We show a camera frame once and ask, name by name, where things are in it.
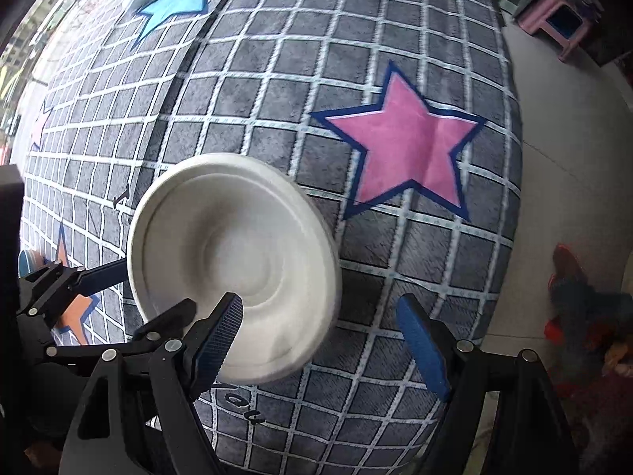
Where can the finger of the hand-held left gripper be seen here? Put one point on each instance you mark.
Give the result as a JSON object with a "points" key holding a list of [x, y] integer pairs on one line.
{"points": [[168, 319], [99, 274]]}

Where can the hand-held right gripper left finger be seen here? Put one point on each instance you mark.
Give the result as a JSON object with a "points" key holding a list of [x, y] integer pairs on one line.
{"points": [[217, 341]]}

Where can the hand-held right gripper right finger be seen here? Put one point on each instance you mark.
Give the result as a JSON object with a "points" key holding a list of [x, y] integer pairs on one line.
{"points": [[425, 351]]}

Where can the white paper bowl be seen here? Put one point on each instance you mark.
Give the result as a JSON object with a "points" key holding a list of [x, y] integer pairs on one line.
{"points": [[232, 257]]}

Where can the red plastic stool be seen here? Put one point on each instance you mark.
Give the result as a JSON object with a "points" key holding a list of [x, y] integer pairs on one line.
{"points": [[556, 331]]}

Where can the red sneaker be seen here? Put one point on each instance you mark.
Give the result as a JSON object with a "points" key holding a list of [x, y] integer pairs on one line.
{"points": [[568, 262]]}

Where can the person's leg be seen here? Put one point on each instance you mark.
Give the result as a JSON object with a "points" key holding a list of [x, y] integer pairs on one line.
{"points": [[588, 307]]}

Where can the pink plastic stool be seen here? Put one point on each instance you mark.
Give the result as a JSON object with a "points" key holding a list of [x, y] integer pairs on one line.
{"points": [[544, 15]]}

